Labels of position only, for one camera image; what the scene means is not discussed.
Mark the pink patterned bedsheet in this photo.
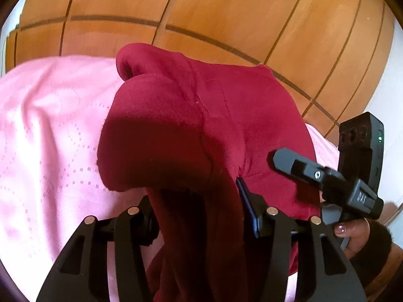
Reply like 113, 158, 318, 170
0, 55, 342, 302

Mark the person's right hand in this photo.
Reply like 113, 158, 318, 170
334, 218, 372, 255

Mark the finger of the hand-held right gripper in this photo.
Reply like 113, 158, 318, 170
267, 147, 330, 193

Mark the dark red garment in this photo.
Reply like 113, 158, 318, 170
96, 43, 318, 302

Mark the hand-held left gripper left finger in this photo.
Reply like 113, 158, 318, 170
36, 194, 160, 302

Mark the person's right forearm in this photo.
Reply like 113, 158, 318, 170
348, 218, 403, 302

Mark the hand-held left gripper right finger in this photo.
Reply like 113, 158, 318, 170
236, 178, 367, 302

